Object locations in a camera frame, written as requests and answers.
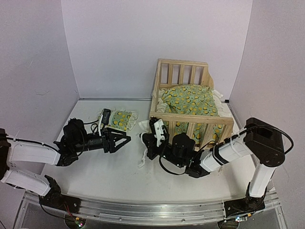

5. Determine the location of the lemon print bed cushion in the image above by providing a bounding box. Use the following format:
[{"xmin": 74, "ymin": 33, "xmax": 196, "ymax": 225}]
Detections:
[{"xmin": 137, "ymin": 84, "xmax": 231, "ymax": 169}]

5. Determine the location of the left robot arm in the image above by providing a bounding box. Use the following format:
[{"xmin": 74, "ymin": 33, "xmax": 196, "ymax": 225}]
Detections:
[{"xmin": 0, "ymin": 118, "xmax": 131, "ymax": 209}]

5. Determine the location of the small lemon print pillow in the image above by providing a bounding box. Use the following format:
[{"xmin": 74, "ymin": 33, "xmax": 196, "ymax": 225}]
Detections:
[{"xmin": 106, "ymin": 109, "xmax": 138, "ymax": 132}]

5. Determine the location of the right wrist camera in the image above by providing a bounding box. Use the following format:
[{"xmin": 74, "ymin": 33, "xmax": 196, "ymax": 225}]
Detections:
[{"xmin": 149, "ymin": 117, "xmax": 169, "ymax": 147}]

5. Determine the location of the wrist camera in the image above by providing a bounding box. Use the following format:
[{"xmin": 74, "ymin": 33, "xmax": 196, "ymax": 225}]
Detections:
[
  {"xmin": 98, "ymin": 108, "xmax": 112, "ymax": 136},
  {"xmin": 149, "ymin": 117, "xmax": 169, "ymax": 147}
]

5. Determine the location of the wooden pet bed frame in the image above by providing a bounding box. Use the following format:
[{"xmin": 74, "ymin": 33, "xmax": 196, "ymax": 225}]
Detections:
[{"xmin": 149, "ymin": 59, "xmax": 234, "ymax": 148}]

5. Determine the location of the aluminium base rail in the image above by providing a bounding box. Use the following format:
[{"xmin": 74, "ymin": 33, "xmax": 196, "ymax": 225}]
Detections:
[{"xmin": 13, "ymin": 186, "xmax": 287, "ymax": 229}]

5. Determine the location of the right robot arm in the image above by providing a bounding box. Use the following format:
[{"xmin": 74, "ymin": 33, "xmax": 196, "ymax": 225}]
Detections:
[{"xmin": 139, "ymin": 117, "xmax": 294, "ymax": 218}]

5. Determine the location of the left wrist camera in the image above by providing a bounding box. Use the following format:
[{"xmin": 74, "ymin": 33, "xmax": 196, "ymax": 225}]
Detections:
[{"xmin": 98, "ymin": 108, "xmax": 112, "ymax": 136}]

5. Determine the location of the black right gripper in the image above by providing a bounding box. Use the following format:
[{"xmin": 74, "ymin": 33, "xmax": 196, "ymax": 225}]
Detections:
[{"xmin": 141, "ymin": 133, "xmax": 186, "ymax": 168}]

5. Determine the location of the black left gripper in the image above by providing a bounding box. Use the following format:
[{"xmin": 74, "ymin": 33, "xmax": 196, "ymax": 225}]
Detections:
[{"xmin": 73, "ymin": 127, "xmax": 131, "ymax": 153}]

